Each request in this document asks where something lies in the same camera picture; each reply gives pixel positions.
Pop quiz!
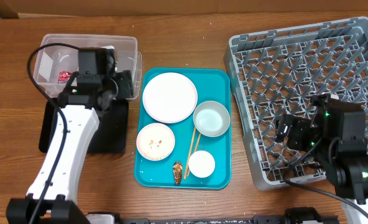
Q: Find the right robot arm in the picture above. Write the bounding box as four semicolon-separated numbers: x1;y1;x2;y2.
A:
275;94;368;223

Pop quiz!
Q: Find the grey dish rack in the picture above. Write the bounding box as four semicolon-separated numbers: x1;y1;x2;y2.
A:
224;17;368;190

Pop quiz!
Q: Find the grey green bowl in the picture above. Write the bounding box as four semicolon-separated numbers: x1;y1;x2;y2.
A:
193;101;231;138

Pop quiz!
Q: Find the black food waste tray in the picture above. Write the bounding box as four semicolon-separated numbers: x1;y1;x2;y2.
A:
39;99;129;154

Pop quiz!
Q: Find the left wooden chopstick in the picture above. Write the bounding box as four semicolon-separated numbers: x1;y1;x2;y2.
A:
183;127;196;179

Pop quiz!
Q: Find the small white cup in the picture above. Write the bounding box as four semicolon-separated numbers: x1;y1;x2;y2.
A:
188;151;216;178

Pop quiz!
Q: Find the pink bowl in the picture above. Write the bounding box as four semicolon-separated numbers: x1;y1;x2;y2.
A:
136;123;175;161

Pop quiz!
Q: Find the silver red foil wrapper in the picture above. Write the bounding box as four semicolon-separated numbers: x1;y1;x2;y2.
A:
58;70;71;83

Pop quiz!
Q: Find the right wooden chopstick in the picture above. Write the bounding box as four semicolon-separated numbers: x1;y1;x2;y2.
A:
185;133;202;178

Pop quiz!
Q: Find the brown food scrap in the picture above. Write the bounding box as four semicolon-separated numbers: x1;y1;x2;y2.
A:
172;161;183;185

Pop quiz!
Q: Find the teal plastic tray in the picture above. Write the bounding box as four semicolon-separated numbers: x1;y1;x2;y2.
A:
134;67;231;189

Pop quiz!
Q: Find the clear plastic bin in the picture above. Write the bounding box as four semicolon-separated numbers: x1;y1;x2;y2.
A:
33;34;142;100

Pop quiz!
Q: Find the large pink plate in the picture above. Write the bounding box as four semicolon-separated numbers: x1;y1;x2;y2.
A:
142;72;198;124

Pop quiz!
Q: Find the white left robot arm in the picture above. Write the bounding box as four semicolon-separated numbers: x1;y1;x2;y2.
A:
26;46;132;202

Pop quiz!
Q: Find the wooden chopstick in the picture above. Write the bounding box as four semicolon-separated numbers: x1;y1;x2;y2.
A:
185;133;202;178
183;127;196;179

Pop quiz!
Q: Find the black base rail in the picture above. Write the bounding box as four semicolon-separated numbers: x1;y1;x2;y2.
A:
86;207;340;224

